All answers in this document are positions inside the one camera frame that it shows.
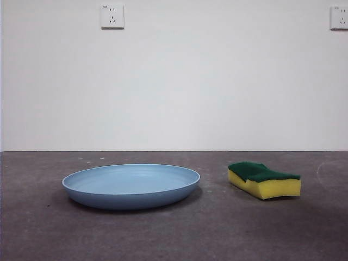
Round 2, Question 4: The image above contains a yellow sponge with green pad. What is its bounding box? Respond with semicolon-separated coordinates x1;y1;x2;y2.
227;161;302;201

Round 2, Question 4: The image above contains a white wall socket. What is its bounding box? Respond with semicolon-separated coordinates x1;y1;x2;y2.
101;3;125;29
330;5;348;30

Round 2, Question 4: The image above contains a light blue round plate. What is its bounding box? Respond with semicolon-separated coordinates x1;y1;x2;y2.
61;163;201;210

